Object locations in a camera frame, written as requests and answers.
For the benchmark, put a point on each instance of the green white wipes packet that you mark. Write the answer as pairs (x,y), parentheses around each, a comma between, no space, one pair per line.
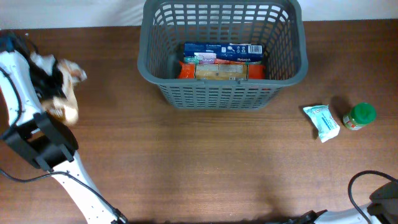
(323,120)

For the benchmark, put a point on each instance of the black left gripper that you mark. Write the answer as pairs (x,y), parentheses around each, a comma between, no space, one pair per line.
(56,86)

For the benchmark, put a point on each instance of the blue tissue pack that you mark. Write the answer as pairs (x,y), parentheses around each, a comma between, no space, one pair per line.
(211,53)

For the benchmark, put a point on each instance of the brown bread bag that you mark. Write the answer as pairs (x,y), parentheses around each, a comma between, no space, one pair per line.
(65,108)

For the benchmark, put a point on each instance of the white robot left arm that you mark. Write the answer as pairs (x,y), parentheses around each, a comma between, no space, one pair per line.
(42,140)

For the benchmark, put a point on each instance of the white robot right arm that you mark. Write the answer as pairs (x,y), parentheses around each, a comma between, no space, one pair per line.
(381,210)

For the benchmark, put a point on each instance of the grey plastic basket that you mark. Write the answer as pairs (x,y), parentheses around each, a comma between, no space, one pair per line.
(274,25)

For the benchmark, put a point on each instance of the green lid jar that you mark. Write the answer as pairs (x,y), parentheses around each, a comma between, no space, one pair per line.
(359,116)

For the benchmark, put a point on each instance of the orange pasta packet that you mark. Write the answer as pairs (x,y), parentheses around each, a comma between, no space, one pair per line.
(222,72)

